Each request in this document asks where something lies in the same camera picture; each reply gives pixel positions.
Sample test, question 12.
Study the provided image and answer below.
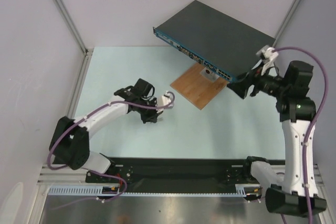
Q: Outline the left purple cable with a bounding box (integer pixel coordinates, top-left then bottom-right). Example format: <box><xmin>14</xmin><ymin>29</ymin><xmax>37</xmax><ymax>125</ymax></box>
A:
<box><xmin>46</xmin><ymin>91</ymin><xmax>176</xmax><ymax>210</ymax></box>

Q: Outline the right aluminium frame post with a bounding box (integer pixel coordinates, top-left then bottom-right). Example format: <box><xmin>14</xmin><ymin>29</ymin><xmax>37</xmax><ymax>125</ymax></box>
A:
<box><xmin>272</xmin><ymin>0</ymin><xmax>302</xmax><ymax>47</ymax></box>

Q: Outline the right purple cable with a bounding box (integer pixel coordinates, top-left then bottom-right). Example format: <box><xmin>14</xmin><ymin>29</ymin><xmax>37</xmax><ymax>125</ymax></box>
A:
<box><xmin>246</xmin><ymin>47</ymin><xmax>330</xmax><ymax>224</ymax></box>

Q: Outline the purple cable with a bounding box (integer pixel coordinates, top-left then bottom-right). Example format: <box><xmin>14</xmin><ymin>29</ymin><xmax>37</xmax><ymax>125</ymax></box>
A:
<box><xmin>246</xmin><ymin>47</ymin><xmax>330</xmax><ymax>224</ymax></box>
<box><xmin>46</xmin><ymin>91</ymin><xmax>176</xmax><ymax>210</ymax></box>

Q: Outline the black blue network switch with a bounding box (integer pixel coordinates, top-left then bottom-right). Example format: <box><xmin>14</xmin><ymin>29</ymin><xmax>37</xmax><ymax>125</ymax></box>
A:
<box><xmin>153</xmin><ymin>0</ymin><xmax>275</xmax><ymax>82</ymax></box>

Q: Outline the left aluminium frame post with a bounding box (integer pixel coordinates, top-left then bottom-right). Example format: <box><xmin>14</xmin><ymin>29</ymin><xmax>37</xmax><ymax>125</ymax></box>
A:
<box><xmin>36</xmin><ymin>0</ymin><xmax>92</xmax><ymax>57</ymax></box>

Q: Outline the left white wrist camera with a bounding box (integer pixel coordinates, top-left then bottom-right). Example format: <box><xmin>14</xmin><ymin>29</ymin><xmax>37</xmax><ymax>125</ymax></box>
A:
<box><xmin>156</xmin><ymin>91</ymin><xmax>175</xmax><ymax>112</ymax></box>

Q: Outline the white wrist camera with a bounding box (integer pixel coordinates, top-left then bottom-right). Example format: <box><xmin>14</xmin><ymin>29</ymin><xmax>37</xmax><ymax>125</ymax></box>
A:
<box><xmin>256</xmin><ymin>45</ymin><xmax>279</xmax><ymax>76</ymax></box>
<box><xmin>156</xmin><ymin>91</ymin><xmax>175</xmax><ymax>112</ymax></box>

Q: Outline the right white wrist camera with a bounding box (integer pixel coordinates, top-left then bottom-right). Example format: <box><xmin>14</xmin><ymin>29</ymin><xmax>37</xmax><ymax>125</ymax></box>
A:
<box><xmin>256</xmin><ymin>45</ymin><xmax>279</xmax><ymax>76</ymax></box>

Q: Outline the wooden base board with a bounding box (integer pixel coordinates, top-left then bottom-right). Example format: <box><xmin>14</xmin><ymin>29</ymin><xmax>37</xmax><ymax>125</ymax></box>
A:
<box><xmin>170</xmin><ymin>63</ymin><xmax>228</xmax><ymax>110</ymax></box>

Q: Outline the metal switch stand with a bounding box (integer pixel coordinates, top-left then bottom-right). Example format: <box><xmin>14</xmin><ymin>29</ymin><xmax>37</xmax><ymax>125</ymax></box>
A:
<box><xmin>200</xmin><ymin>68</ymin><xmax>219</xmax><ymax>82</ymax></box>

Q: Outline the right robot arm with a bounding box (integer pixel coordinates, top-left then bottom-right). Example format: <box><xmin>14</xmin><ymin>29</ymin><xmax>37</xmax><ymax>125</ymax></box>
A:
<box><xmin>228</xmin><ymin>60</ymin><xmax>327</xmax><ymax>218</ymax></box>

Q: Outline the white slotted cable duct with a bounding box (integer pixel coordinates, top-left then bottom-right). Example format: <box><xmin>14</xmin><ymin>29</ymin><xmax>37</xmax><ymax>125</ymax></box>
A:
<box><xmin>48</xmin><ymin>184</ymin><xmax>261</xmax><ymax>197</ymax></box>

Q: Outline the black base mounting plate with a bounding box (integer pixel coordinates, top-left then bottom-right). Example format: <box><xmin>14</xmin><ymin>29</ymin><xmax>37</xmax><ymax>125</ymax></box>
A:
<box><xmin>85</xmin><ymin>156</ymin><xmax>263</xmax><ymax>189</ymax></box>

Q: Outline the aluminium frame post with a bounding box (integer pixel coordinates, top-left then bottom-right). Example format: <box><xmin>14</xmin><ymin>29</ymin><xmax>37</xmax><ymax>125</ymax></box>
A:
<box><xmin>36</xmin><ymin>0</ymin><xmax>92</xmax><ymax>57</ymax></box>
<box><xmin>272</xmin><ymin>0</ymin><xmax>302</xmax><ymax>47</ymax></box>

